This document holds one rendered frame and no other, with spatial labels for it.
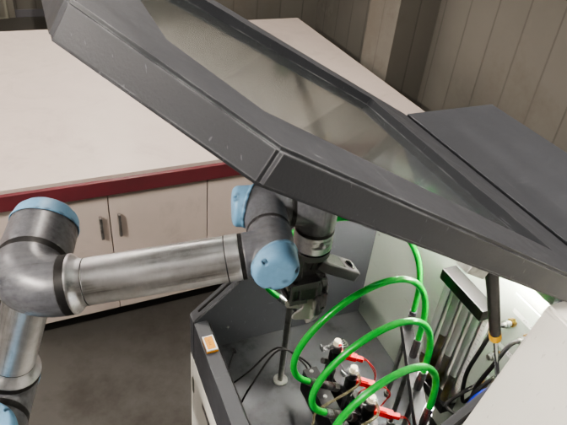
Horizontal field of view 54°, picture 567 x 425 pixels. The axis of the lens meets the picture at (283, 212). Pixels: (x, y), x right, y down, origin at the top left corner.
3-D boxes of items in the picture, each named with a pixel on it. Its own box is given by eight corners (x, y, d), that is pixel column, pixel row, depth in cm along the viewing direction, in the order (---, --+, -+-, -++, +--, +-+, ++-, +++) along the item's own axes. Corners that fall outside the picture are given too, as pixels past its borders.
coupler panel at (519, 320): (461, 392, 129) (504, 296, 111) (472, 388, 130) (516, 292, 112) (499, 440, 120) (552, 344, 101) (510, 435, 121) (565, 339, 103)
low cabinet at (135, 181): (416, 253, 338) (452, 130, 289) (15, 351, 254) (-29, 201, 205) (288, 116, 474) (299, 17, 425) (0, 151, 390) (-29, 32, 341)
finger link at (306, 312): (286, 326, 117) (290, 294, 112) (311, 320, 120) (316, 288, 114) (292, 337, 115) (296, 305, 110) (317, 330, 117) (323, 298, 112)
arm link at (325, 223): (293, 166, 100) (338, 166, 101) (287, 215, 106) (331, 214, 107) (299, 190, 93) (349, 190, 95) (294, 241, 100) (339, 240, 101)
